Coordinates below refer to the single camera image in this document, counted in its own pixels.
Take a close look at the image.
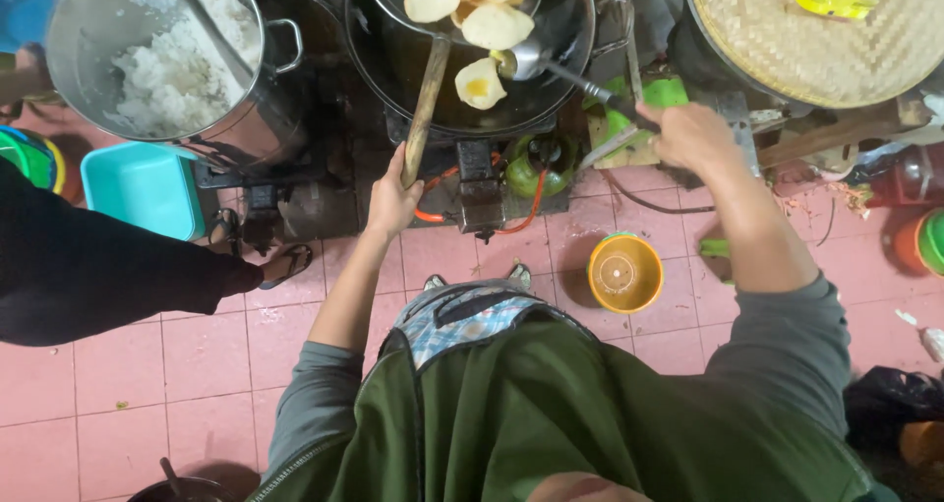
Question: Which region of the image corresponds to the person's right hand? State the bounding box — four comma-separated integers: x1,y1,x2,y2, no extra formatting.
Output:
636,102,738,178

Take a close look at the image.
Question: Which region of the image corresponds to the person's left hand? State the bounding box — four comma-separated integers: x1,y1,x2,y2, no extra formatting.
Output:
366,142,426,242

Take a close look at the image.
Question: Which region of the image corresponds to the wire skimmer with wooden handle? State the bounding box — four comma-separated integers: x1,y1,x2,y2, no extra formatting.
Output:
359,0,547,190

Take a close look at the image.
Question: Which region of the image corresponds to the metal ladle with black handle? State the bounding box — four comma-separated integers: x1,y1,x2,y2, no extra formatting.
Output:
490,41,662,132

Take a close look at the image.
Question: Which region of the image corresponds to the black gas stove burner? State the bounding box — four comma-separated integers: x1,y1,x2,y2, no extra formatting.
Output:
383,111,563,236
192,139,358,257

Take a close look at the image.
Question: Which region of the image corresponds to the small green plastic item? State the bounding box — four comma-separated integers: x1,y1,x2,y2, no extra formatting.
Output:
698,238,736,286

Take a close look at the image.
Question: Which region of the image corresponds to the wooden plank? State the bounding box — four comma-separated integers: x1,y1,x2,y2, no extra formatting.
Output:
756,107,932,170

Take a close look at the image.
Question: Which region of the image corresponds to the large black wok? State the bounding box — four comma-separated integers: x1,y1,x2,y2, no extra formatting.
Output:
306,0,635,139

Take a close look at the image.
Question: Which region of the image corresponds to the blue plaid cloth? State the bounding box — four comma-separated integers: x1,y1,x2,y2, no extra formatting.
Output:
389,279,563,372

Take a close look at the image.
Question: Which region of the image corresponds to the green gas cylinder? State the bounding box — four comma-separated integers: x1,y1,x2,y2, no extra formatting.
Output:
505,133,581,200

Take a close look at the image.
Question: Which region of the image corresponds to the round woven bamboo tray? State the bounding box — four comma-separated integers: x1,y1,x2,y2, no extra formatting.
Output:
682,0,944,111

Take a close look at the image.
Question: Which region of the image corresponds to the pale cracker with yellow centre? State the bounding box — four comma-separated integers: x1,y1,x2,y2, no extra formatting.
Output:
454,57,509,111

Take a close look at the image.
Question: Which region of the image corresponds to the orange plastic bowl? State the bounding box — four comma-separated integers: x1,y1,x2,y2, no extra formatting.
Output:
587,232,665,316

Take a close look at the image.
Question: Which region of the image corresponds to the grey rice paddle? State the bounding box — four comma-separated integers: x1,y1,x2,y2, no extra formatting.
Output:
166,0,256,90

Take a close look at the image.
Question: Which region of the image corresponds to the cooked white rice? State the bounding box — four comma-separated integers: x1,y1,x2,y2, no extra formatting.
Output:
111,0,264,139

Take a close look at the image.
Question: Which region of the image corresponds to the turquoise plastic basin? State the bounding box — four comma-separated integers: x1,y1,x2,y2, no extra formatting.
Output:
80,142,208,242

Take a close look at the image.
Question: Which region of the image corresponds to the orange and green bucket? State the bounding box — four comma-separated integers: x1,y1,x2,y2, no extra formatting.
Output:
891,207,944,279

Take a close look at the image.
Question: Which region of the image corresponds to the dark green apron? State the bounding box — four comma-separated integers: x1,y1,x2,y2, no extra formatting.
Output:
247,306,902,502

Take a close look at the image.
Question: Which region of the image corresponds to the black plastic bag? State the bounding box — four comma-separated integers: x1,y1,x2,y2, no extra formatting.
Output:
844,366,944,453

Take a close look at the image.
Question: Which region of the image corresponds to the large steel pot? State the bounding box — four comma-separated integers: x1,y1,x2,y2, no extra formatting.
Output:
44,0,308,168

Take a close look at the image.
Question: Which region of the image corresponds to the dark round pot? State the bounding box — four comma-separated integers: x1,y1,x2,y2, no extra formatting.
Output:
127,474,238,502

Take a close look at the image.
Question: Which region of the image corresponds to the dark spoon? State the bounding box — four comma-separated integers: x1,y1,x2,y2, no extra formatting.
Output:
159,457,185,500

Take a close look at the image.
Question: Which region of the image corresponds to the green and yellow bucket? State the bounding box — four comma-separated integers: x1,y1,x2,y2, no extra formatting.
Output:
0,126,67,197

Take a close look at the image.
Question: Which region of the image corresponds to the blue plastic tub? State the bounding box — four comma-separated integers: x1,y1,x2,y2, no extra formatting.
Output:
0,0,72,55

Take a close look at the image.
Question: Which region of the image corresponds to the black floor cable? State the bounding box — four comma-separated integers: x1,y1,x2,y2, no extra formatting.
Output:
601,170,716,216

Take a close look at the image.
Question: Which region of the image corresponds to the orange gas hose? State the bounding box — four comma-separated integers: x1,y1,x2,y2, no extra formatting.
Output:
414,151,549,236

